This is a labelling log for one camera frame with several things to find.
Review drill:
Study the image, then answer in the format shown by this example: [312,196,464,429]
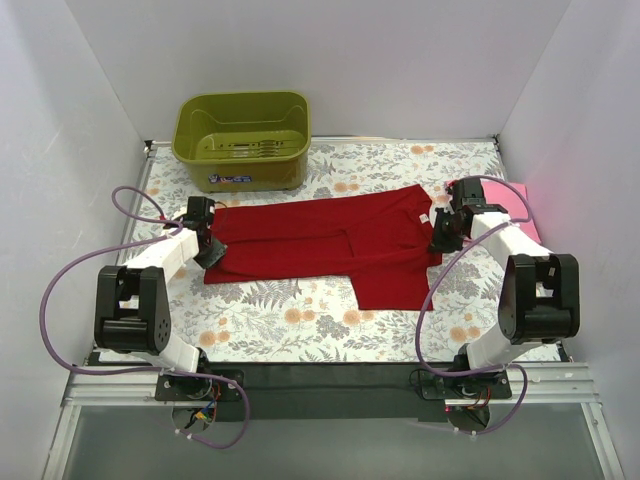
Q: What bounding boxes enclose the red t shirt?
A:
[204,185,442,311]

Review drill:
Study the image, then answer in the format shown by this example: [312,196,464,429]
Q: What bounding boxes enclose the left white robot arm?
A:
[94,196,227,400]

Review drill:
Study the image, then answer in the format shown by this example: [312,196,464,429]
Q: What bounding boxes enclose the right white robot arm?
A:
[428,175,580,398]

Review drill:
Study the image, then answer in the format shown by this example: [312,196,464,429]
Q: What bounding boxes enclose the floral table mat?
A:
[98,141,561,364]

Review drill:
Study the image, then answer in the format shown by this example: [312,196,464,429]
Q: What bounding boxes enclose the olive green plastic bin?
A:
[171,91,311,193]

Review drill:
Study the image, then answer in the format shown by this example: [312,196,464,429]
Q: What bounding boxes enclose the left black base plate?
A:
[154,374,241,402]

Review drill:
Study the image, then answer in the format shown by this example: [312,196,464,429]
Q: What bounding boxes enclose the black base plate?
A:
[154,374,241,402]
[408,369,512,400]

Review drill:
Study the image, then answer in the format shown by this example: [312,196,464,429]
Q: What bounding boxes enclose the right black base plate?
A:
[408,369,512,400]

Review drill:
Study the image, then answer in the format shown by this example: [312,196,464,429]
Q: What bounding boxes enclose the aluminium frame rail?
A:
[45,362,624,479]

